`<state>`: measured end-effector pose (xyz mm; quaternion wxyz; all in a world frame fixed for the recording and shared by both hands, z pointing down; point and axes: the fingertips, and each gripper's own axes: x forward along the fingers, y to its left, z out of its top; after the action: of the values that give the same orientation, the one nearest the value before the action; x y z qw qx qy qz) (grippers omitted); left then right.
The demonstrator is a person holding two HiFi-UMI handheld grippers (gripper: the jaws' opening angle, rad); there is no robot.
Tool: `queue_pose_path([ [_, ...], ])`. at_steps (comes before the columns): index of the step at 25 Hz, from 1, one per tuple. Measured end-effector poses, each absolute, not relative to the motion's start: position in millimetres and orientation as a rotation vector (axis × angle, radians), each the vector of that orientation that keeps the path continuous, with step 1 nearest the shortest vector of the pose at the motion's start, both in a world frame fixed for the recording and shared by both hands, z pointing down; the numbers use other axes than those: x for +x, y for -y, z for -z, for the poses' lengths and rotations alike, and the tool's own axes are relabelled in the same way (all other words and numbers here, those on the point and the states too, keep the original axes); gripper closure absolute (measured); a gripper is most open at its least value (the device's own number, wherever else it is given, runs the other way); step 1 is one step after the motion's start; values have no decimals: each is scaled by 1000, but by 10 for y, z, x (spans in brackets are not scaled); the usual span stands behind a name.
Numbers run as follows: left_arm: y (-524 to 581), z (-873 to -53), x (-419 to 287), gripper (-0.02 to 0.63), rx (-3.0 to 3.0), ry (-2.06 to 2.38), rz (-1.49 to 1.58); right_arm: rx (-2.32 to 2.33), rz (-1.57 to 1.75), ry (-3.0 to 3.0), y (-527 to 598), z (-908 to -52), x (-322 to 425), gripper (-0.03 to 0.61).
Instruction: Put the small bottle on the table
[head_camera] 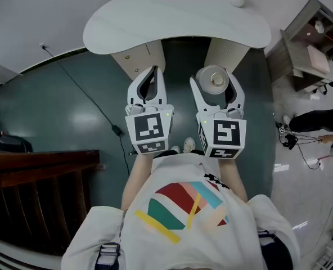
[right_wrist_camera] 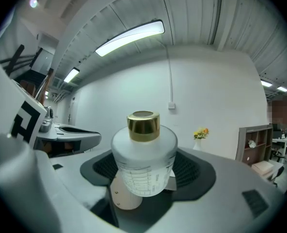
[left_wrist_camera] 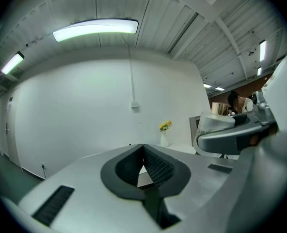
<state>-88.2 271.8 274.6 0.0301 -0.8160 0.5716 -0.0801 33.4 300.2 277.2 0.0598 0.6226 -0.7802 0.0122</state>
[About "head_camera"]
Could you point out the black power adapter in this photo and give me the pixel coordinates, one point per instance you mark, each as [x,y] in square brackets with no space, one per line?
[116,130]

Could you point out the person's right forearm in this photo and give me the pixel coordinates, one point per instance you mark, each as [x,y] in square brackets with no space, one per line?
[234,179]

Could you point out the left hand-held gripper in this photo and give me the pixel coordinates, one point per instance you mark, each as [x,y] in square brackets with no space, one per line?
[148,128]

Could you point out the person's left shoe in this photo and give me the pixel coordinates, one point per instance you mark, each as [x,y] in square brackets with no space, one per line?
[176,149]

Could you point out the white oval table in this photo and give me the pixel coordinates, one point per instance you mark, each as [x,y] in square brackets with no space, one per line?
[169,18]

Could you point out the white printed t-shirt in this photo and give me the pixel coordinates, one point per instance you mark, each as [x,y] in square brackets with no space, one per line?
[183,235]

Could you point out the white bottle with gold cap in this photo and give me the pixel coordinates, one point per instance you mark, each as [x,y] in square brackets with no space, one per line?
[210,80]

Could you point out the grey wooden shelf unit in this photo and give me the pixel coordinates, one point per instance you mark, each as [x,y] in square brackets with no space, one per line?
[293,55]

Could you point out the pink box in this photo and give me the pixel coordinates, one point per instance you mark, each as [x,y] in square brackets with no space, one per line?
[318,59]

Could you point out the person's shoe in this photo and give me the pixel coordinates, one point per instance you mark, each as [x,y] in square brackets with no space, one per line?
[176,149]
[189,144]

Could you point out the person's black trousers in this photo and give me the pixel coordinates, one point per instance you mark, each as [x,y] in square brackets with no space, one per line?
[197,152]

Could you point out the small white figurine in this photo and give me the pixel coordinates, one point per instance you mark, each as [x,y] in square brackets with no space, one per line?
[319,26]

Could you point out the white wall socket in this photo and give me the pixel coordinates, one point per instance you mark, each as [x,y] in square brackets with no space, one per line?
[42,45]

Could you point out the dark wooden bench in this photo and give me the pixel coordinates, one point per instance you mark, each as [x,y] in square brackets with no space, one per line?
[37,184]

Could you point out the person's left forearm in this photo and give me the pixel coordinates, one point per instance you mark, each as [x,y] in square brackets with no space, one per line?
[135,179]

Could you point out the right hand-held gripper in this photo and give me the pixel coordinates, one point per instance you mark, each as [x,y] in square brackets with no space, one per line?
[225,135]

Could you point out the person's right shoe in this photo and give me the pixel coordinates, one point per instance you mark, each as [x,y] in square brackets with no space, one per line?
[189,144]

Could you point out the black chair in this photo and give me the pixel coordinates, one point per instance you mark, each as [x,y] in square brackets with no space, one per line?
[9,143]

